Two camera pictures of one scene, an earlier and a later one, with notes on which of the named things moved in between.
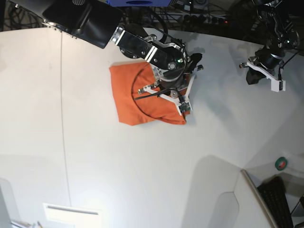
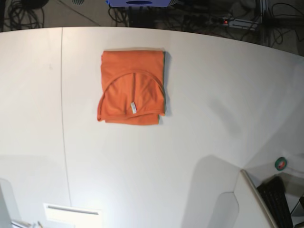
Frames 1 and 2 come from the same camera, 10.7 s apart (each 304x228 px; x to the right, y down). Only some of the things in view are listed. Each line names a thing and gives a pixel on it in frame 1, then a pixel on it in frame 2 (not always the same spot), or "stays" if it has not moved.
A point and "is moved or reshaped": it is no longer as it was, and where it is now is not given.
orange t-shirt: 133,108 is moved or reshaped
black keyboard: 272,190 stays
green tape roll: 280,163 stays
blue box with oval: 132,3 stays
